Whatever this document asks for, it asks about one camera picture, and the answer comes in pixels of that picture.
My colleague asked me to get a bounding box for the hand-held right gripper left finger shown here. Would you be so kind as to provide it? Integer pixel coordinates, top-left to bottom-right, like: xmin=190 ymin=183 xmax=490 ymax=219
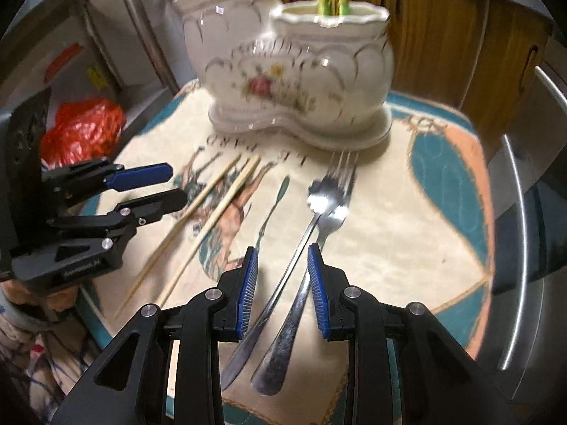
xmin=51 ymin=245 xmax=260 ymax=425

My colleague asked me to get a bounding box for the silver steel fork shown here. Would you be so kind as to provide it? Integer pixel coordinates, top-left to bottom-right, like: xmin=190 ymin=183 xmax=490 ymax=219
xmin=220 ymin=178 xmax=343 ymax=388

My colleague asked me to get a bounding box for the wooden chopstick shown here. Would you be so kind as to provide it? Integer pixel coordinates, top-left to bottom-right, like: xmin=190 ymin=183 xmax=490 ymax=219
xmin=159 ymin=156 xmax=262 ymax=310
xmin=116 ymin=154 xmax=243 ymax=319

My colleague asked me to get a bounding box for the white ceramic drip tray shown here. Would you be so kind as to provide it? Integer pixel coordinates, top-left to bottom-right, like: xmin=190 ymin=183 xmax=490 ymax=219
xmin=208 ymin=92 xmax=394 ymax=152

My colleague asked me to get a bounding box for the crumpled red plastic bag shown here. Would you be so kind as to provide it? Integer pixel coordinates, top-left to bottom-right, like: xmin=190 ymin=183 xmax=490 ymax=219
xmin=39 ymin=98 xmax=128 ymax=170

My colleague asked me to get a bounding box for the printed quilted cloth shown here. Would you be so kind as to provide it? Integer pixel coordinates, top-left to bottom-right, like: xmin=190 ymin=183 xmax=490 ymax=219
xmin=75 ymin=77 xmax=496 ymax=425

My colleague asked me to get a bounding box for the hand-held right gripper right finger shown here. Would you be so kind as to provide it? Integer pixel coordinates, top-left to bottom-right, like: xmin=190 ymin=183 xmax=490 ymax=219
xmin=307 ymin=243 xmax=520 ymax=425

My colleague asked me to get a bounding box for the stainless steel oven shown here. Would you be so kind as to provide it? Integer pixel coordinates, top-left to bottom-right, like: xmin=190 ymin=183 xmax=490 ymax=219
xmin=461 ymin=21 xmax=567 ymax=410

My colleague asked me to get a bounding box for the chrome pole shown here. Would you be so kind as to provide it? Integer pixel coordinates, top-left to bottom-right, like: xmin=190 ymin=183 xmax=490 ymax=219
xmin=110 ymin=0 xmax=180 ymax=93

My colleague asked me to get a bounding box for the white appliance red label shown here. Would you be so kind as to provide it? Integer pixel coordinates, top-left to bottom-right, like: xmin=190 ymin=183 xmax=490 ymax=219
xmin=0 ymin=0 xmax=178 ymax=113

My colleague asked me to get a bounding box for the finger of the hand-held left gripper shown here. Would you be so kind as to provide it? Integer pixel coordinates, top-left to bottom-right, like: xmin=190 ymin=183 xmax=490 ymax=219
xmin=41 ymin=158 xmax=174 ymax=206
xmin=48 ymin=188 xmax=189 ymax=249

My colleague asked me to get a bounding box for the person's left hand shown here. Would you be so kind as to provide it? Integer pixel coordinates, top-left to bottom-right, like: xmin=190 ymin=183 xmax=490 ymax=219
xmin=8 ymin=280 xmax=78 ymax=322

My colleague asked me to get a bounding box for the stainless steel fork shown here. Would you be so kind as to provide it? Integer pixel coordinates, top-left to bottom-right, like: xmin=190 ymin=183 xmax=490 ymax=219
xmin=250 ymin=149 xmax=359 ymax=397

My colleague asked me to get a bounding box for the white floral ceramic utensil holder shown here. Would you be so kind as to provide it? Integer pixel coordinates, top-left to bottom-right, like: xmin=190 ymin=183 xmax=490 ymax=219
xmin=171 ymin=0 xmax=396 ymax=134

